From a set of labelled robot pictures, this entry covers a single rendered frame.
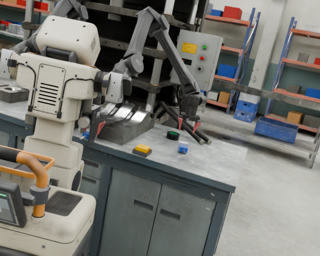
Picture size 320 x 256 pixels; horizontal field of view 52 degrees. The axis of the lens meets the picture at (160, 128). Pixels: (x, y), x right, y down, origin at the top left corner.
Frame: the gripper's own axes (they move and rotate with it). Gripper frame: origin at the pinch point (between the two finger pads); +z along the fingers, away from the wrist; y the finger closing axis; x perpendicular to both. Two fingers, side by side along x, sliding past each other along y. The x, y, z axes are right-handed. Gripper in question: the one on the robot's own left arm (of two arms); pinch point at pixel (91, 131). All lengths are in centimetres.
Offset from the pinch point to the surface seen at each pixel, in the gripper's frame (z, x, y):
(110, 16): -62, -112, 57
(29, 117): 0.4, 5.6, 34.9
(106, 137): 3.1, -4.9, -6.9
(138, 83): -17, -86, 12
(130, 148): 4.8, -4.3, -21.7
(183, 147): 1, -19, -46
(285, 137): 56, -368, -125
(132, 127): -3.0, -16.2, -16.6
